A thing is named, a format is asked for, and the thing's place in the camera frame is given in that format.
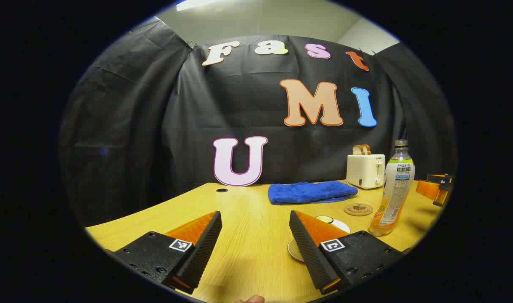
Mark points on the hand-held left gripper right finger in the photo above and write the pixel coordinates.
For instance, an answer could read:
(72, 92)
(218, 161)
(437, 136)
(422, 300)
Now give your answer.
(305, 248)

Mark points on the white toaster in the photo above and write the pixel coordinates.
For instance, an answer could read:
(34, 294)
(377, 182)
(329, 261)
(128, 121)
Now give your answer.
(363, 172)

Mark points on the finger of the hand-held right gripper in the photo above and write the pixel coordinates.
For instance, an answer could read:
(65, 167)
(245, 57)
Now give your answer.
(429, 190)
(441, 177)

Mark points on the clear water bottle white label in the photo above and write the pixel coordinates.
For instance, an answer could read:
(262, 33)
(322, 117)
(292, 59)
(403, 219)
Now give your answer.
(393, 198)

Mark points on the blue towel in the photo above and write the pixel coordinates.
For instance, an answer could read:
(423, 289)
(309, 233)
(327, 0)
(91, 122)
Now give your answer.
(311, 192)

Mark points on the round cork coaster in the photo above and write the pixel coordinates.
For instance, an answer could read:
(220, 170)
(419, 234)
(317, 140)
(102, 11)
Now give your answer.
(358, 209)

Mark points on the black backdrop cloth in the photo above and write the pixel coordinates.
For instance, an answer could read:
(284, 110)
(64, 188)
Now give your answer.
(155, 126)

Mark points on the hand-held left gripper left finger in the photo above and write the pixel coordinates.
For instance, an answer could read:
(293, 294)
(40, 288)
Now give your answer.
(206, 244)

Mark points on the toast bread slice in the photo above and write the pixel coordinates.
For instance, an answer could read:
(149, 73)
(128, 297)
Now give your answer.
(367, 149)
(357, 150)

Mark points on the black binder clip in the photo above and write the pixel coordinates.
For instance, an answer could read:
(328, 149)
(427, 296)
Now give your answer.
(191, 44)

